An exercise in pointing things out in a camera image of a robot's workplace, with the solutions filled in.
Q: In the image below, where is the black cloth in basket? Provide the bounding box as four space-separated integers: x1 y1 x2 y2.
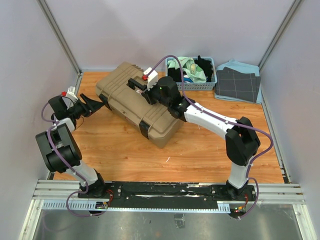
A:
183 55 214 83

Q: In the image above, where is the green patterned cloth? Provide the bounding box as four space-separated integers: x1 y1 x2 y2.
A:
167 56 207 83

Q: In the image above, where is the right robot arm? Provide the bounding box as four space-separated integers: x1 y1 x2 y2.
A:
142 75 261 200

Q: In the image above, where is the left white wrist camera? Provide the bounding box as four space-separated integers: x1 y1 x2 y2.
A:
61 86 78 103

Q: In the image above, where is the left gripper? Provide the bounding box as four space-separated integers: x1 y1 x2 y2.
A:
67 93 105 119

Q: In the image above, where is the grey checked folded cloth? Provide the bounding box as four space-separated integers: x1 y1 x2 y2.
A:
214 67 261 103

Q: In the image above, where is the blue plastic basket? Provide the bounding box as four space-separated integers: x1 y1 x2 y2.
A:
165 56 218 91

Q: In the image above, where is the light blue folded cloth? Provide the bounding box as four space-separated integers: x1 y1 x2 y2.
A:
214 59 262 104

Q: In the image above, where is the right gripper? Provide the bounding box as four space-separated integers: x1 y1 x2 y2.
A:
142 79 171 108

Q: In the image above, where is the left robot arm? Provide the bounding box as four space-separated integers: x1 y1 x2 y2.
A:
35 92 107 198

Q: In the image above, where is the tan plastic tool box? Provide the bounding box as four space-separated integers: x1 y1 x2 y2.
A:
95 62 184 148

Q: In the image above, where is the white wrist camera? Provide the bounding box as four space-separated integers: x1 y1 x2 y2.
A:
61 86 78 103
141 67 159 91

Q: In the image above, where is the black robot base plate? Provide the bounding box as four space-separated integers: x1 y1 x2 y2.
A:
78 181 257 210

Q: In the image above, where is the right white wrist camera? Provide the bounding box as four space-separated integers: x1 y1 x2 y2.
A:
141 67 159 91

